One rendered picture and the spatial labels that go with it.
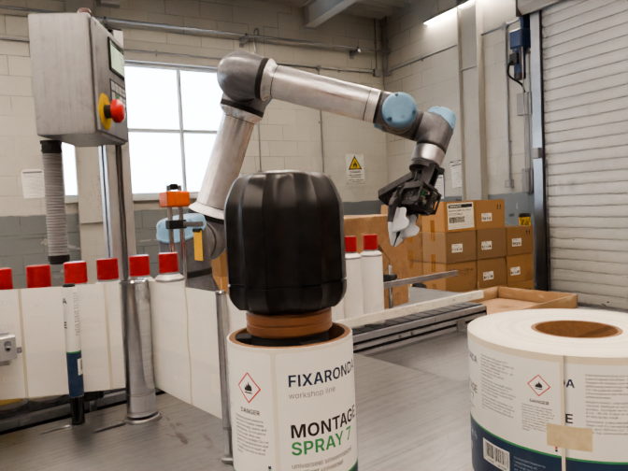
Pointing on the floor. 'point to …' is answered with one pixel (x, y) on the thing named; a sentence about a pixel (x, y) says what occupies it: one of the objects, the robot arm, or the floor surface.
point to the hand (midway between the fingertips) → (392, 240)
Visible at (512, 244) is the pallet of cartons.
